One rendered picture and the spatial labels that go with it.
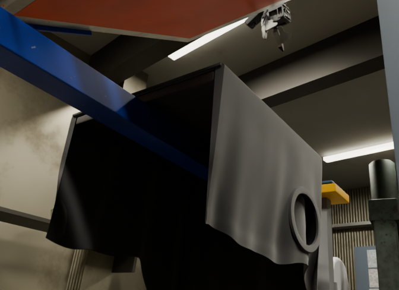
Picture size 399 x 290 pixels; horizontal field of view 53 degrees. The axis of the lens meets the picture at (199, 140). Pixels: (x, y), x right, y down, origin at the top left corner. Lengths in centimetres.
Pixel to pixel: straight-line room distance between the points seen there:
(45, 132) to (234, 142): 363
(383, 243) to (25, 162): 423
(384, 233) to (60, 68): 517
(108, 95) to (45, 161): 344
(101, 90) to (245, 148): 29
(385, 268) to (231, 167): 489
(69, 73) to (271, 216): 46
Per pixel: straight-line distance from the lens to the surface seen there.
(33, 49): 70
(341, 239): 812
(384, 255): 555
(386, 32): 79
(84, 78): 74
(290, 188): 89
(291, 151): 92
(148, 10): 118
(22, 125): 418
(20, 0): 100
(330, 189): 129
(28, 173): 410
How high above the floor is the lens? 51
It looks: 25 degrees up
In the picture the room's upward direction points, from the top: 6 degrees clockwise
